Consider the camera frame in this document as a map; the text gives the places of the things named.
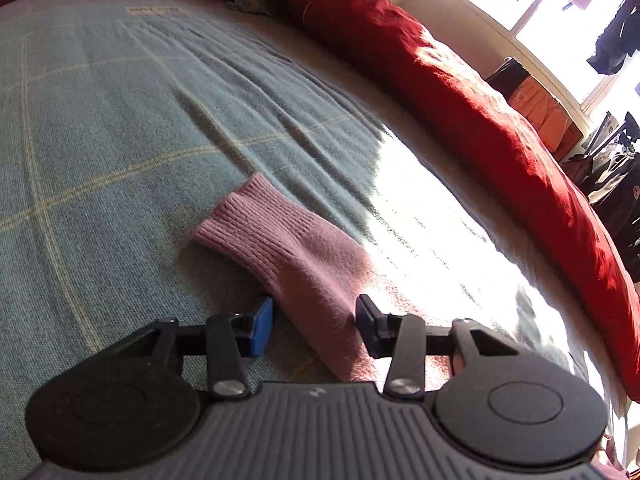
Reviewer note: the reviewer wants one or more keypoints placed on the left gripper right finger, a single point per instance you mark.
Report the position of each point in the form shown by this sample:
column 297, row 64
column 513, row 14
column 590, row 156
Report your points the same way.
column 402, row 338

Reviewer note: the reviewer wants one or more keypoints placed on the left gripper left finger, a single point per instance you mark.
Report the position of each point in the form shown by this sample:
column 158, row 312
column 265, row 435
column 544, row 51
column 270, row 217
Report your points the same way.
column 231, row 338

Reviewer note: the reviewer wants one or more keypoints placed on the pink and white sweater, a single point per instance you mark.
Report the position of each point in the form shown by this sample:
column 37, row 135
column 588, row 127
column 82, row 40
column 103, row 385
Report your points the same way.
column 312, row 268

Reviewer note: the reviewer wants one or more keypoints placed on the metal clothes rack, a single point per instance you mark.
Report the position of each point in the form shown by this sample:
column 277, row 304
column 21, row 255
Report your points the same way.
column 610, row 132

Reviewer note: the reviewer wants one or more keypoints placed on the black jacket with patch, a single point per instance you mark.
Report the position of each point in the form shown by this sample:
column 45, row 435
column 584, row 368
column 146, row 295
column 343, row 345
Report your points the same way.
column 615, row 198

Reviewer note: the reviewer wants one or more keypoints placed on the orange hanging cloth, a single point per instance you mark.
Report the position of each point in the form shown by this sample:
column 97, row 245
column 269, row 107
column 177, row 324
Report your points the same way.
column 528, row 96

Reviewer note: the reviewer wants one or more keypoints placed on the red duvet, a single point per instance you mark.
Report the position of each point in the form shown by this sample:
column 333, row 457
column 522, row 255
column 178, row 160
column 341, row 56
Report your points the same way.
column 476, row 124

